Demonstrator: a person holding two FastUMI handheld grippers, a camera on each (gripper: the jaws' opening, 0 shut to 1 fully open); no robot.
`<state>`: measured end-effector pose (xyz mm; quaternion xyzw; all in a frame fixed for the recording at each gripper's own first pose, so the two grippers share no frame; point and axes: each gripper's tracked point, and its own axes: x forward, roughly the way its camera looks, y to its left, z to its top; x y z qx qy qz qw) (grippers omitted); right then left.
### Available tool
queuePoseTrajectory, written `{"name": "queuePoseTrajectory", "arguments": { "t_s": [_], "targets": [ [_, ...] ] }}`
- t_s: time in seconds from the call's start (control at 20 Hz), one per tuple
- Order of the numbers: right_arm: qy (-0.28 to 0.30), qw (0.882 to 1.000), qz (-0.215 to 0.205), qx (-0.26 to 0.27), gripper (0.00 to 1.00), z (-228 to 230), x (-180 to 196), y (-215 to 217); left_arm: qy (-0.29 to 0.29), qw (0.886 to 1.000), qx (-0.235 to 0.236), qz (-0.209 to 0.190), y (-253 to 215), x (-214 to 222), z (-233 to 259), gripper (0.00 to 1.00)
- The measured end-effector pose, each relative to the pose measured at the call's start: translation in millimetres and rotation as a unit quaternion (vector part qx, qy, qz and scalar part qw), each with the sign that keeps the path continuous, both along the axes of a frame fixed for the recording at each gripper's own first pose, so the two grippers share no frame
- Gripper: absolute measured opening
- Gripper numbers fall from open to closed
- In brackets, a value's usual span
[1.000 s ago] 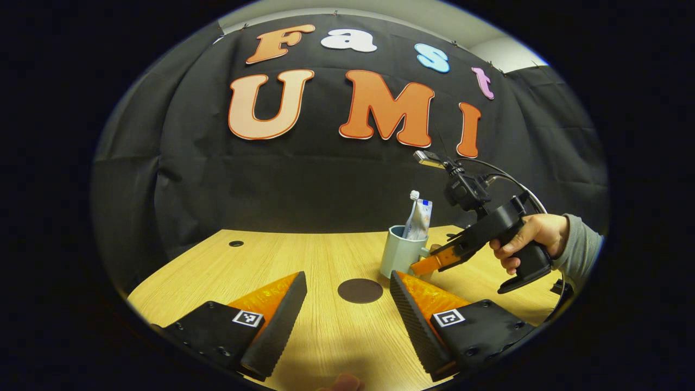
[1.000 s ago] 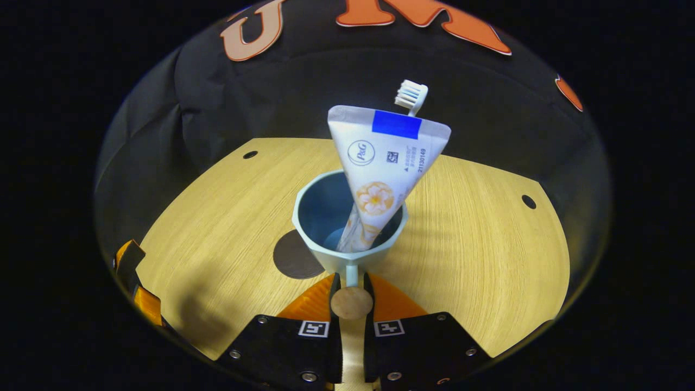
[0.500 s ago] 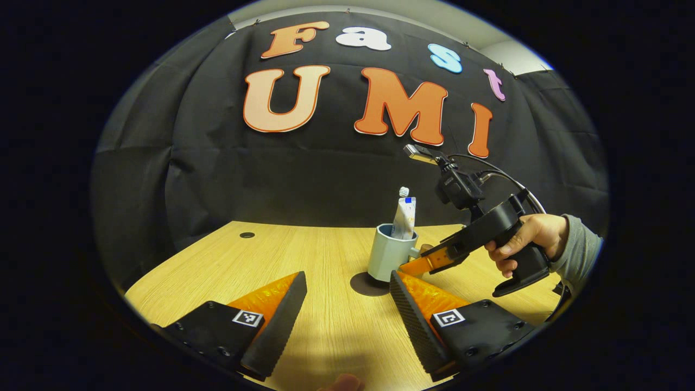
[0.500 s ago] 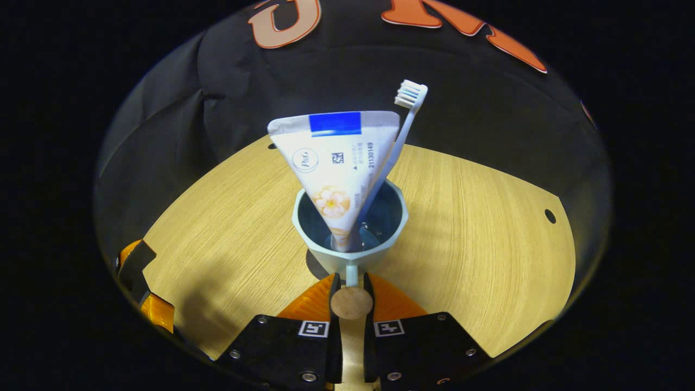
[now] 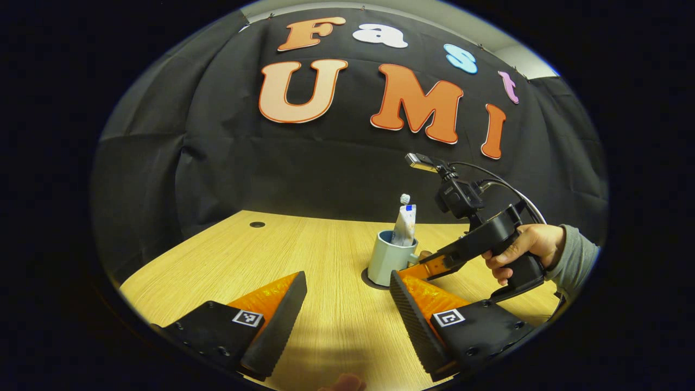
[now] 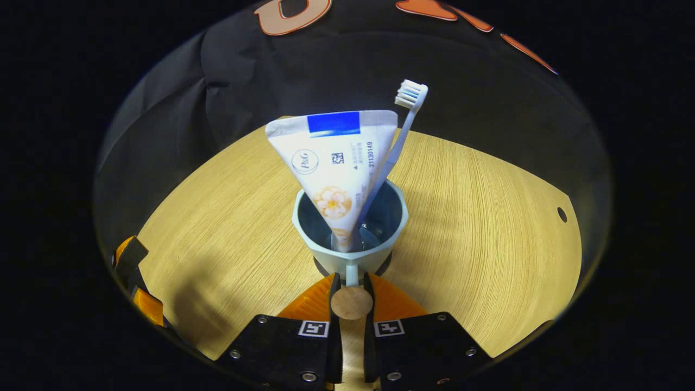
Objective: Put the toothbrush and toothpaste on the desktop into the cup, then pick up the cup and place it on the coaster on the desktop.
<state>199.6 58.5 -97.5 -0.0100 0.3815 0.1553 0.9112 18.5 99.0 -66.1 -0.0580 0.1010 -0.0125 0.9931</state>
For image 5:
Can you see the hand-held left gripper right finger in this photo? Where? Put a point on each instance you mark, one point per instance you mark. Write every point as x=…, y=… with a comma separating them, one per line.
x=412, y=326

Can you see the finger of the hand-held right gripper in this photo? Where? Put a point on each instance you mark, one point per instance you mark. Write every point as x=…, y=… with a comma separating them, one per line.
x=429, y=267

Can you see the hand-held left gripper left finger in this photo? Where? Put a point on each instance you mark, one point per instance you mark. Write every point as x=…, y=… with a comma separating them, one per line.
x=282, y=326

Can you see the white toothpaste tube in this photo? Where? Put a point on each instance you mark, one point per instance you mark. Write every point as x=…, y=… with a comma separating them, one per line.
x=404, y=228

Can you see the dark brown round coaster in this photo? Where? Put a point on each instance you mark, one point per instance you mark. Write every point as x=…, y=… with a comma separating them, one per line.
x=365, y=277

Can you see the white toothbrush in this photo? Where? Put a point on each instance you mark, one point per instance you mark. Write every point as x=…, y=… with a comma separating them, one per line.
x=405, y=199

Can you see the light wooden desktop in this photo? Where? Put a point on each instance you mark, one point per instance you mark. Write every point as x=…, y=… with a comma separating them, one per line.
x=326, y=250

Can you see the black backdrop cloth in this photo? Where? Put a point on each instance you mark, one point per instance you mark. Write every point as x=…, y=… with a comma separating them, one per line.
x=271, y=174

